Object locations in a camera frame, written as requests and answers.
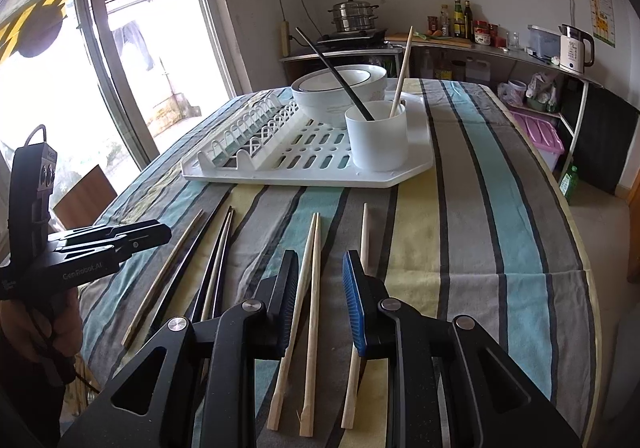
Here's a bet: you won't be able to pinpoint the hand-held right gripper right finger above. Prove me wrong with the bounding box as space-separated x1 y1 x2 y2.
341 249 583 448

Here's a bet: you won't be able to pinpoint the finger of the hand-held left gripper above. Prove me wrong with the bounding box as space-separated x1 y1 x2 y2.
47 240 136 270
50 221 173 254

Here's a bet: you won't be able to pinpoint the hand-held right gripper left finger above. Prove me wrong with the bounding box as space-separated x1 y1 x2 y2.
57 249 301 448

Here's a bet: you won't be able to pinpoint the wooden chopstick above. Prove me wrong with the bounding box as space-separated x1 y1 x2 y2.
299 213 323 438
390 25 414 119
121 209 205 348
341 202 370 430
266 212 321 430

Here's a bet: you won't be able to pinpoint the black chopstick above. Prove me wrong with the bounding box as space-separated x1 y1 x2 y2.
149 214 223 330
189 207 234 323
200 211 236 329
295 27 376 121

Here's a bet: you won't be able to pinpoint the white cup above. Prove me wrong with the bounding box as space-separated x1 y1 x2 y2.
344 100 409 172

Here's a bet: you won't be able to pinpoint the person's left forearm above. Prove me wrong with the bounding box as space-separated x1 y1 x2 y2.
0 338 76 448

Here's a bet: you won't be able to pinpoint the person's left hand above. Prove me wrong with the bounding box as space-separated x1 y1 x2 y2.
0 287 85 369

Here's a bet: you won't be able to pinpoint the white plastic dish rack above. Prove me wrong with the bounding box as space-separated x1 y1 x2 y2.
181 89 435 190

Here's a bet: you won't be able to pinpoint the striped tablecloth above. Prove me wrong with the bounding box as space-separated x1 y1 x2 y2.
79 77 601 448

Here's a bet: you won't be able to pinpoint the white bowl black rim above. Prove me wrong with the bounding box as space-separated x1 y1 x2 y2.
292 80 388 129
291 64 388 101

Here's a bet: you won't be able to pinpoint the green plastic bottle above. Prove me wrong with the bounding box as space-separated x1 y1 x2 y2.
559 164 580 204

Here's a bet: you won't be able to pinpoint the purple lid storage box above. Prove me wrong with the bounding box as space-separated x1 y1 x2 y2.
510 109 566 174

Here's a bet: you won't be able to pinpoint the black cooktop stove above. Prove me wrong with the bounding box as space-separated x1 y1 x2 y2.
316 28 389 49

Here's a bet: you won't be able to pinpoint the clear plastic jug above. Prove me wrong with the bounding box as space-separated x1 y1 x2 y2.
465 58 493 83

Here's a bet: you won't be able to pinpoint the wooden cutting board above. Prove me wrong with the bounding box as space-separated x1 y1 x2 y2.
385 31 476 47

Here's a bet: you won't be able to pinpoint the steel steamer pot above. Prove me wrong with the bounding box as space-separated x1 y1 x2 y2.
328 0 380 34

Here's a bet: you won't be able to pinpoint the crumpled plastic bags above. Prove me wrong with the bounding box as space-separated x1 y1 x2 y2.
527 72 561 112

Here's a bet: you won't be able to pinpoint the black panel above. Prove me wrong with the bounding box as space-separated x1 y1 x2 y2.
560 78 640 196

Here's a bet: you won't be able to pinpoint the clear plastic container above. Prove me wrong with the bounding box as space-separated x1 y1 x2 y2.
527 24 563 59

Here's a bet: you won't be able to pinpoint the white electric kettle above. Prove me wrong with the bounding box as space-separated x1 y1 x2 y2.
559 24 596 75

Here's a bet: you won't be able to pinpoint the sliding glass door frame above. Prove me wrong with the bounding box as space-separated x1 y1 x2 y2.
70 0 241 169

